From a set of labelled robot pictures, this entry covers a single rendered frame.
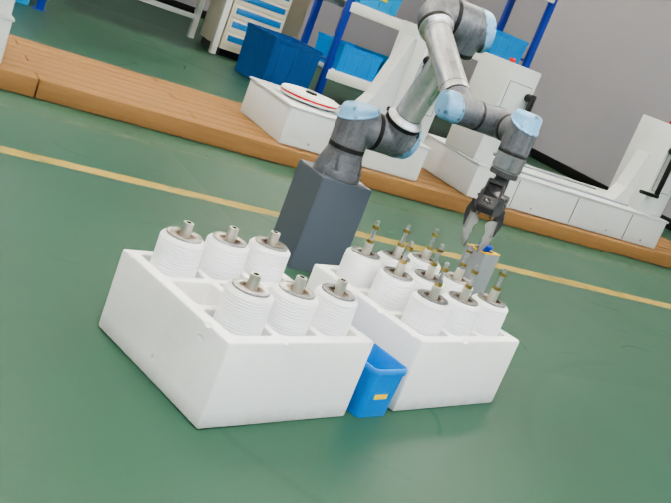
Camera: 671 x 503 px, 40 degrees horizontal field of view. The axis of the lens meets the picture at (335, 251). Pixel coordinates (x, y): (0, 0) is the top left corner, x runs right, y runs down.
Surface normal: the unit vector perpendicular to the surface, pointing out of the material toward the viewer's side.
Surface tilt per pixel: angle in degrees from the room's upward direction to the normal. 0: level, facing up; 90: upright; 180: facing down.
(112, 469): 0
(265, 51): 91
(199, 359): 90
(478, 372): 90
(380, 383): 92
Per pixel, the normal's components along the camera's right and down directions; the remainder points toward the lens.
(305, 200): -0.84, -0.18
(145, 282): -0.69, -0.07
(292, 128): 0.41, 0.40
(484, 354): 0.63, 0.43
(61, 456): 0.36, -0.90
